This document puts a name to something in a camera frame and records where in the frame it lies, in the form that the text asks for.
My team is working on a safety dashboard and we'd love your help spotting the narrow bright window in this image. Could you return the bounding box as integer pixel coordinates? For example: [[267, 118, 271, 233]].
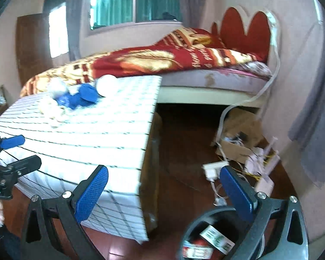
[[43, 1, 69, 59]]

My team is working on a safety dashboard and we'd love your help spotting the white router with antennas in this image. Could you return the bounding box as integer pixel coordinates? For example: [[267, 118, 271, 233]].
[[256, 138, 281, 195]]

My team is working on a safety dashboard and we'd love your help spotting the brown wooden door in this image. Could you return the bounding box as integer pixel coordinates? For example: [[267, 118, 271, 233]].
[[16, 13, 53, 87]]

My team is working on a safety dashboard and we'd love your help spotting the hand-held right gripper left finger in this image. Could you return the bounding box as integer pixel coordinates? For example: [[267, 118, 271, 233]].
[[21, 165, 109, 260]]

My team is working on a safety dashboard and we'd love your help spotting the table with grid cloth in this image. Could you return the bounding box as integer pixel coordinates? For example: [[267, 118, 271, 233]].
[[0, 75, 163, 245]]

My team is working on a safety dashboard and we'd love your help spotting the window with green curtain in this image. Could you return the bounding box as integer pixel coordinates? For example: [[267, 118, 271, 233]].
[[89, 0, 183, 31]]

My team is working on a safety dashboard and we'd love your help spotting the small white modem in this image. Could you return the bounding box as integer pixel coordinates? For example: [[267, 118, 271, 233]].
[[245, 148, 264, 172]]

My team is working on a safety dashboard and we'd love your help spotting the black plastic bin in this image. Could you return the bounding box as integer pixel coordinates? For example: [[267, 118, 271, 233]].
[[180, 207, 266, 260]]

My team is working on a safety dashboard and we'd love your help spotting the red and yellow printed blanket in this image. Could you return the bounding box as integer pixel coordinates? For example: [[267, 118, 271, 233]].
[[20, 27, 260, 98]]

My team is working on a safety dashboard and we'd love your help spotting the white and red bed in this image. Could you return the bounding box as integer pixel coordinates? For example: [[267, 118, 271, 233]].
[[157, 5, 283, 114]]

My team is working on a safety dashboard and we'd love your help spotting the grey patterned curtain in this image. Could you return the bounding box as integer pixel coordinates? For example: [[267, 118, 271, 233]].
[[287, 0, 325, 189]]

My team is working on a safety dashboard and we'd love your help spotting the floral pillow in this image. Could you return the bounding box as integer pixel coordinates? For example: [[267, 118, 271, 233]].
[[244, 61, 273, 78]]

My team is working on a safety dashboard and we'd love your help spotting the white power strip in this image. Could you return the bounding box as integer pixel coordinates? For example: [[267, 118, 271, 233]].
[[203, 161, 230, 181]]

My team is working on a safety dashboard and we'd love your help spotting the blue cloth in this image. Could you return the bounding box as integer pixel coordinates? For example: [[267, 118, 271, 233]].
[[55, 83, 99, 111]]

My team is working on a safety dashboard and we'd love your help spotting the cardboard box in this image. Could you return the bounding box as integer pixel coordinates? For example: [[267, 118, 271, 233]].
[[215, 108, 264, 166]]

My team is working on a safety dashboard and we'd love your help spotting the wooden table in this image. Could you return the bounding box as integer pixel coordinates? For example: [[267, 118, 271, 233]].
[[139, 112, 163, 240]]

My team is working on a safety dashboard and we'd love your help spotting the white cable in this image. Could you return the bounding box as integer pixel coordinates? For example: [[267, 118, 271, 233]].
[[215, 19, 281, 148]]

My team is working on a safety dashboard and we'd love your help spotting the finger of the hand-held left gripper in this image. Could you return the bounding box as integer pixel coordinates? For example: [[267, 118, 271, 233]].
[[0, 155, 42, 185], [0, 135, 26, 159]]

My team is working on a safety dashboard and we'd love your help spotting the floral mattress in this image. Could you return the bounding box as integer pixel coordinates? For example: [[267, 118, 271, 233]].
[[161, 68, 273, 93]]

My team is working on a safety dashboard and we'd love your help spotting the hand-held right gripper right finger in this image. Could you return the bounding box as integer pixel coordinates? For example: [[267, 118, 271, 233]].
[[220, 165, 309, 260]]

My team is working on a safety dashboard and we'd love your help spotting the green and white carton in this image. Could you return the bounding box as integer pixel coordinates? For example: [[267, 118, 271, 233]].
[[200, 225, 235, 255]]

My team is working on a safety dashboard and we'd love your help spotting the red paper cup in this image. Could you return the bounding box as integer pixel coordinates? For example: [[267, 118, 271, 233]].
[[183, 236, 216, 260]]

